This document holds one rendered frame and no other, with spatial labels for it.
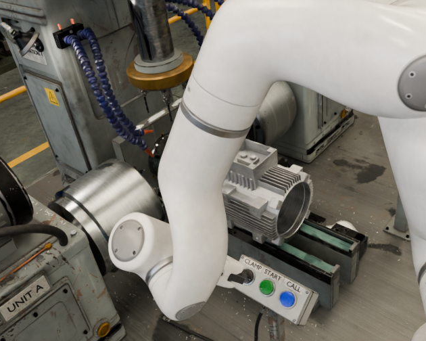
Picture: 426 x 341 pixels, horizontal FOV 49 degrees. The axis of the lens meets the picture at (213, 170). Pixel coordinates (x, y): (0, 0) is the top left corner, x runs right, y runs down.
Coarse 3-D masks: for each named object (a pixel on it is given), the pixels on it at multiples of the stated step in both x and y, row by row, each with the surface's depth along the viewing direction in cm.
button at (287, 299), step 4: (284, 292) 91; (288, 292) 90; (280, 296) 91; (284, 296) 90; (288, 296) 90; (292, 296) 90; (280, 300) 91; (284, 300) 90; (288, 300) 90; (292, 300) 89; (284, 304) 90; (288, 304) 90; (292, 304) 89
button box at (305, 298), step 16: (256, 272) 96; (272, 272) 94; (240, 288) 96; (256, 288) 95; (288, 288) 91; (304, 288) 90; (272, 304) 92; (304, 304) 89; (288, 320) 90; (304, 320) 91
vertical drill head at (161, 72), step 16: (128, 0) 111; (144, 0) 110; (160, 0) 112; (144, 16) 112; (160, 16) 113; (144, 32) 114; (160, 32) 115; (144, 48) 117; (160, 48) 117; (176, 48) 125; (144, 64) 119; (160, 64) 118; (176, 64) 120; (192, 64) 122; (128, 80) 123; (144, 80) 117; (160, 80) 117; (176, 80) 118; (144, 96) 129
